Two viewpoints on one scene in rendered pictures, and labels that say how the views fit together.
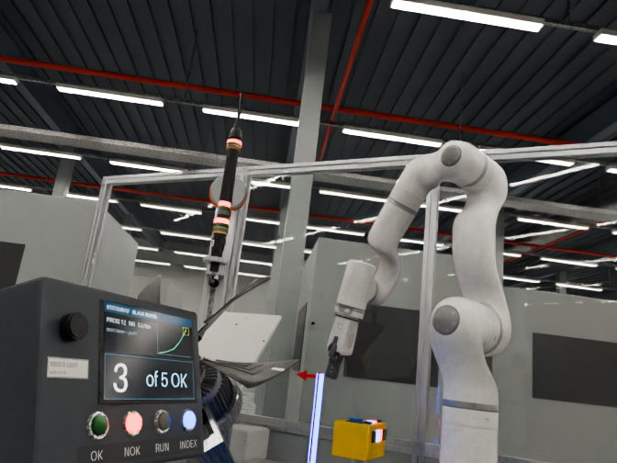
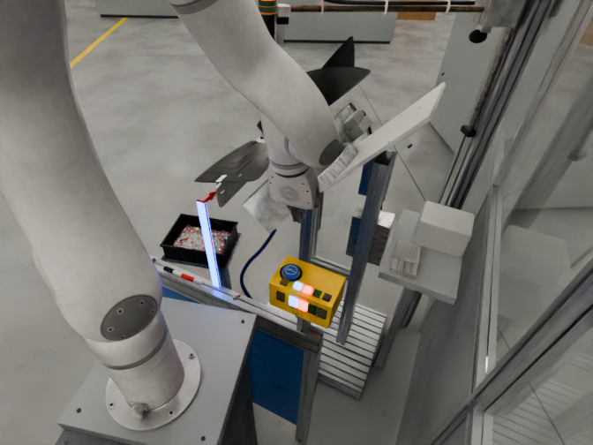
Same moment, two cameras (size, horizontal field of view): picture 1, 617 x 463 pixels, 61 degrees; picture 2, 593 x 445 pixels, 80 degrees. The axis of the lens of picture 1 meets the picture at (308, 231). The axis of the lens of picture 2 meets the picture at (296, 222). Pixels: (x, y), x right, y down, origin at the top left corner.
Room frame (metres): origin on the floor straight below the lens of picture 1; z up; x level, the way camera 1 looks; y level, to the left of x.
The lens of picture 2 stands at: (1.49, -0.73, 1.72)
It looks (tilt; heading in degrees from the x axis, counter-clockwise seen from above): 42 degrees down; 87
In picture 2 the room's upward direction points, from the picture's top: 3 degrees clockwise
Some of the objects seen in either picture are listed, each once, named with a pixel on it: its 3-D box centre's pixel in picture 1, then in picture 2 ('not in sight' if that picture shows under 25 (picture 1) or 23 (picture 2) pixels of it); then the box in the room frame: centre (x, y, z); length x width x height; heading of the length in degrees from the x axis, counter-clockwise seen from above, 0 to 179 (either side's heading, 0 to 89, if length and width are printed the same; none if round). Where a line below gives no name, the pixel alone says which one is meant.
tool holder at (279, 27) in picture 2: (218, 246); (271, 27); (1.45, 0.25, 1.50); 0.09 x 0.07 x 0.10; 9
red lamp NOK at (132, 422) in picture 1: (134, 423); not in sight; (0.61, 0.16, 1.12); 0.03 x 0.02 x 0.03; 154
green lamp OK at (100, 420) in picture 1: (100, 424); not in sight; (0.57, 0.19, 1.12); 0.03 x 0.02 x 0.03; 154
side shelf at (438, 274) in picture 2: not in sight; (424, 251); (1.98, 0.11, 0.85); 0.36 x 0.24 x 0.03; 64
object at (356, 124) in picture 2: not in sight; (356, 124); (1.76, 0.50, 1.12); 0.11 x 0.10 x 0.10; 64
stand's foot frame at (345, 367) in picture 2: not in sight; (318, 329); (1.68, 0.28, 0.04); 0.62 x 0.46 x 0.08; 154
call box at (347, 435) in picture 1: (359, 440); (306, 292); (1.55, -0.21, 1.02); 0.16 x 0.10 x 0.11; 154
